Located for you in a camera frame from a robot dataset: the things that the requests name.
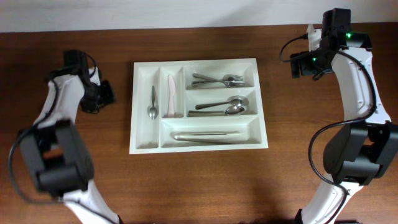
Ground white cutlery tray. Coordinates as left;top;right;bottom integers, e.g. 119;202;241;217
129;58;269;154

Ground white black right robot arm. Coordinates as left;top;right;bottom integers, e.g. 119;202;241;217
287;8;397;223

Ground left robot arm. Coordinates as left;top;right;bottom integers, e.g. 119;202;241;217
7;50;122;223

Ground steel tongs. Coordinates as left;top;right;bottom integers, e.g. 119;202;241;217
170;131;242;144

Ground pink plastic knife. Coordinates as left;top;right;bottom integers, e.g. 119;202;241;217
167;75;176;118

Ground dark small teaspoon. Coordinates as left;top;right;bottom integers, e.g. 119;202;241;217
148;86;158;120

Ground steel tablespoon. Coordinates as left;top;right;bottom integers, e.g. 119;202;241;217
188;106;246;117
195;96;249;110

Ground steel fork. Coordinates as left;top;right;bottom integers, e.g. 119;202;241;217
192;72;246;88
191;74;245;88

